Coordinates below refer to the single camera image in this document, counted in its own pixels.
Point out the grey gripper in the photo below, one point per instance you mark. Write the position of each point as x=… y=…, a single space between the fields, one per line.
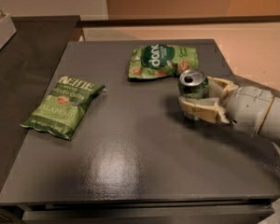
x=247 y=106

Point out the green soda can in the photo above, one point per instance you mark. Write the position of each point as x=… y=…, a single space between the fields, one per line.
x=193 y=84

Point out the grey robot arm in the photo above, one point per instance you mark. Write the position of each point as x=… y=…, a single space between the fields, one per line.
x=270 y=128

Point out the green rice crisps bag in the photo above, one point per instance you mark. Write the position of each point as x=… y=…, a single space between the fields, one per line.
x=158 y=61

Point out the green jalapeno chips bag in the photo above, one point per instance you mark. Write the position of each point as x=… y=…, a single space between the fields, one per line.
x=64 y=107

